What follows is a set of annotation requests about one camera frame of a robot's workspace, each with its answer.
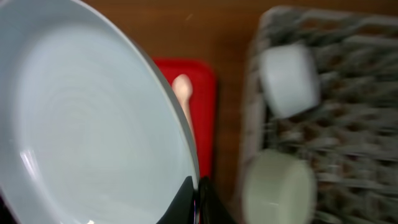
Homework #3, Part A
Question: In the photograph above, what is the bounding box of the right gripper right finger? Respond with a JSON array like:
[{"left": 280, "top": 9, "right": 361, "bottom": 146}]
[{"left": 198, "top": 177, "right": 236, "bottom": 224}]

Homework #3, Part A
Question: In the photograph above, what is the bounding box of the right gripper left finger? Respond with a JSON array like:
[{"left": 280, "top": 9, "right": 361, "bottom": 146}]
[{"left": 157, "top": 176, "right": 196, "bottom": 224}]

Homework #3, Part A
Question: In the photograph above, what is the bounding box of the green bowl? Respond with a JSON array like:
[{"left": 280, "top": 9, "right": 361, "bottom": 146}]
[{"left": 242, "top": 149, "right": 317, "bottom": 224}]

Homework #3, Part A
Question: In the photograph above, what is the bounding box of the large light blue plate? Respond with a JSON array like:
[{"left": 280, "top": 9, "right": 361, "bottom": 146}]
[{"left": 1, "top": 0, "right": 200, "bottom": 224}]

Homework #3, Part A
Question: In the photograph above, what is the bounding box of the white plastic spoon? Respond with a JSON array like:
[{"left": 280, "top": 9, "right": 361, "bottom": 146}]
[{"left": 172, "top": 74, "right": 195, "bottom": 137}]

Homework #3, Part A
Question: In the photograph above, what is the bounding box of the small light blue bowl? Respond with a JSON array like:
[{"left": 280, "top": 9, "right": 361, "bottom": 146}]
[{"left": 259, "top": 44, "right": 320, "bottom": 118}]

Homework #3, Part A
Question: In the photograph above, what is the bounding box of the grey dishwasher rack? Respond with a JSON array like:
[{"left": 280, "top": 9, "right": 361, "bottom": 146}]
[{"left": 234, "top": 6, "right": 397, "bottom": 223}]

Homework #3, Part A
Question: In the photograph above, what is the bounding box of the red serving tray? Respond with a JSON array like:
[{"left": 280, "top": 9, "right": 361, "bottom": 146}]
[{"left": 154, "top": 58, "right": 217, "bottom": 177}]

